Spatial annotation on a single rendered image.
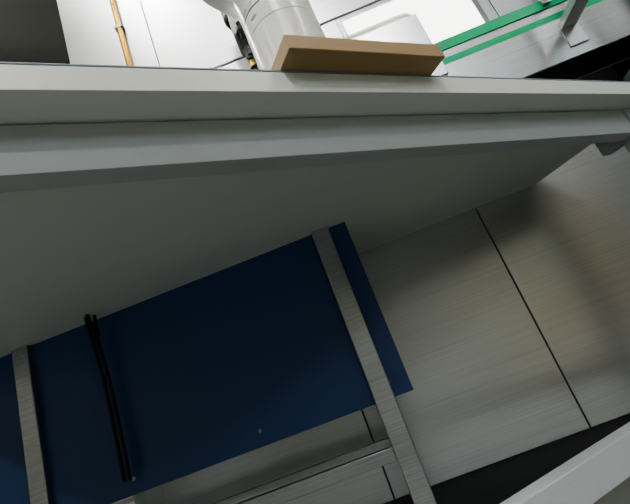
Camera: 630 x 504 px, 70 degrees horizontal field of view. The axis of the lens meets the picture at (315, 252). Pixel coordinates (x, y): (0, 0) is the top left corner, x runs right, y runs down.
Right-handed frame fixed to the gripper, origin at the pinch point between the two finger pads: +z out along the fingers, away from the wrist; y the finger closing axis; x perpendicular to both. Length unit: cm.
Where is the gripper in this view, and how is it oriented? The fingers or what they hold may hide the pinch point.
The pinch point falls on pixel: (252, 57)
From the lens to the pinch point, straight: 147.7
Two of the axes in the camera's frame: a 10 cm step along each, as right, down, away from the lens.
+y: -1.7, -2.8, -9.5
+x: 9.3, -3.7, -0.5
